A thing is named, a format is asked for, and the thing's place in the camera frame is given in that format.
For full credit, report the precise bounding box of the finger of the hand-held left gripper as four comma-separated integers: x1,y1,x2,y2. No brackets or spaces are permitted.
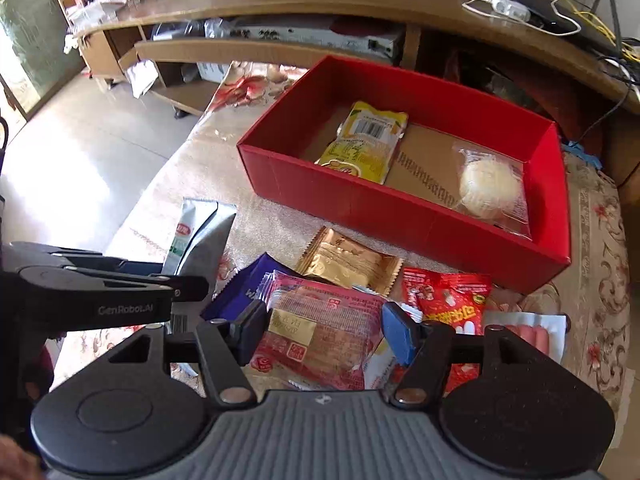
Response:
171,275,210,307
64,255,171,277

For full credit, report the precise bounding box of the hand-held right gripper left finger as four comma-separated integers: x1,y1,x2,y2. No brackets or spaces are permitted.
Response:
107,301,269,409

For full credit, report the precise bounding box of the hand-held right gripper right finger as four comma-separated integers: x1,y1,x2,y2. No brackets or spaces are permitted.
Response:
381,301,571,408

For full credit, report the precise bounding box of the white packet with red label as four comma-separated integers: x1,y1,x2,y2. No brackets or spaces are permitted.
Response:
362,340,402,391

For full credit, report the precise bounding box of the purple snack packet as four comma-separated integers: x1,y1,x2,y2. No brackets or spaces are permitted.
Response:
201,253,281,333

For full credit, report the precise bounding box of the silver green print snack packet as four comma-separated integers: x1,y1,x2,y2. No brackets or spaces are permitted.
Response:
162,197,238,377

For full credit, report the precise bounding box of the red snack packet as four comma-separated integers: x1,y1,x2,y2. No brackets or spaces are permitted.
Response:
400,266,493,393

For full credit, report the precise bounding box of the pink clear bread packet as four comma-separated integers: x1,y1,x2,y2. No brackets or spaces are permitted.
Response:
249,270,386,392

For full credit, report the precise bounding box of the gold snack packet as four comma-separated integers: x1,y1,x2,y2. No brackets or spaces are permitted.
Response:
294,226,405,297

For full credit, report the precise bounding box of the red cardboard box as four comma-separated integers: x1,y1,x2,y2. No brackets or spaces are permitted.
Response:
236,55,572,296

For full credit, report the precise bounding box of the clear sausage pack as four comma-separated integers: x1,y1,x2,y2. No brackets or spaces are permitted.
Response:
482,310,568,361

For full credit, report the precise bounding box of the floral tablecloth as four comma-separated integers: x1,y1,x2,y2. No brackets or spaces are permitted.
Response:
50,60,636,413

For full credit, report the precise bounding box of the clear-wrapped round pastry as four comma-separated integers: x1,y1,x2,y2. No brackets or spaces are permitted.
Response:
450,141,532,238

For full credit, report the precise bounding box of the yellow snack packet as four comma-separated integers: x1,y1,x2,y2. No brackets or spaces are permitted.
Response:
315,101,410,186

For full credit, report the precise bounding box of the white plastic bag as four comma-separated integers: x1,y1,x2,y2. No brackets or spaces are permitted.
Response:
125,60,161,99

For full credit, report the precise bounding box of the small white box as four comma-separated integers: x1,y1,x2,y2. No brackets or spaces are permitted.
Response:
197,62,232,84

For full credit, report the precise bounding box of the blue plastic piece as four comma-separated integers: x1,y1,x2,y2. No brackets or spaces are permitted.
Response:
565,142,604,169

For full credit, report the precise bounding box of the glass sliding door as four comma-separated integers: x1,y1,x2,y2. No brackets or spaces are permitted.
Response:
0,0,84,117

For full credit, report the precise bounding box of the silver media player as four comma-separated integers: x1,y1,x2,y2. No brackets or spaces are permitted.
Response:
227,17,406,58

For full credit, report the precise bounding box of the white power adapter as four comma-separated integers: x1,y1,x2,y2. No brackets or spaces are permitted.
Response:
492,0,531,22

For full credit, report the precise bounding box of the black router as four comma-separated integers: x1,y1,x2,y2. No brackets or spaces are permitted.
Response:
475,0,586,36

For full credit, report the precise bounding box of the yellow cable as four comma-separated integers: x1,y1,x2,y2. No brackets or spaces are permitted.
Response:
537,0,640,63

